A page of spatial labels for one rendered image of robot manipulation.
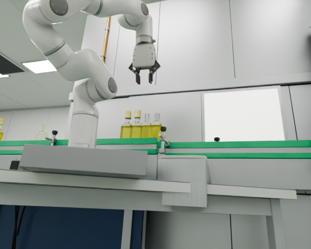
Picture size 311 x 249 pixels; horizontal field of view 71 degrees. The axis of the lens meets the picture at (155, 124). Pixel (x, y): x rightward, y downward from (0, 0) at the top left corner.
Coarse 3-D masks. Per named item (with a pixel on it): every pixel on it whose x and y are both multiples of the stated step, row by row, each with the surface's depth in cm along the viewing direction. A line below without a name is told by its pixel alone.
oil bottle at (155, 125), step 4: (152, 124) 118; (156, 124) 117; (160, 124) 118; (152, 128) 117; (156, 128) 117; (152, 132) 117; (156, 132) 116; (160, 132) 117; (152, 136) 116; (156, 136) 115
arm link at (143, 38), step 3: (138, 36) 95; (141, 36) 94; (144, 36) 94; (147, 36) 94; (138, 39) 95; (141, 39) 94; (144, 39) 94; (147, 39) 94; (150, 39) 95; (153, 39) 96; (153, 42) 97
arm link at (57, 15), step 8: (40, 0) 61; (48, 0) 60; (56, 0) 62; (64, 0) 63; (72, 0) 64; (80, 0) 66; (88, 0) 68; (96, 0) 76; (40, 8) 62; (48, 8) 61; (56, 8) 62; (64, 8) 63; (72, 8) 65; (80, 8) 68; (88, 8) 77; (96, 8) 78; (48, 16) 62; (56, 16) 63; (64, 16) 64
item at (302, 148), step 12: (180, 144) 109; (192, 144) 108; (204, 144) 106; (216, 144) 105; (228, 144) 103; (240, 144) 102; (252, 144) 100; (264, 144) 99; (276, 144) 98; (288, 144) 96; (300, 144) 95; (216, 156) 103; (228, 156) 101; (240, 156) 100; (252, 156) 99; (264, 156) 97; (276, 156) 96; (288, 156) 95; (300, 156) 94
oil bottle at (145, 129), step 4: (144, 124) 120; (148, 124) 119; (140, 128) 120; (144, 128) 119; (148, 128) 118; (140, 132) 119; (144, 132) 118; (148, 132) 117; (140, 136) 118; (144, 136) 117; (148, 136) 117
